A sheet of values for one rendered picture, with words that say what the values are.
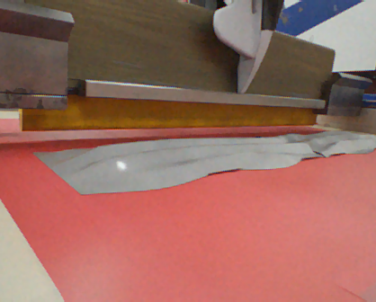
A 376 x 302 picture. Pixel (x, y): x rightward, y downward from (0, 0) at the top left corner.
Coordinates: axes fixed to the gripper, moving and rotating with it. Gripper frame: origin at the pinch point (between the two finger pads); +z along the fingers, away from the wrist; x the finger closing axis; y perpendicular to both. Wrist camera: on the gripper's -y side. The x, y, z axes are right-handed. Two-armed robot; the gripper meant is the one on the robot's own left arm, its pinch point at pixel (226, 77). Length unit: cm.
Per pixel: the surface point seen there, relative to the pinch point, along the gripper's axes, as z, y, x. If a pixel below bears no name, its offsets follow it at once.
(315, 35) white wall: -43, -200, -105
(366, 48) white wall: -32, -200, -68
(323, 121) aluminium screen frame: 4.7, -25.2, -2.2
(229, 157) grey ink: 4.7, 9.6, 10.0
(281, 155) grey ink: 4.8, 5.2, 10.4
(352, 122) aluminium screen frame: 4.2, -25.3, 2.0
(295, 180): 5.2, 7.9, 13.1
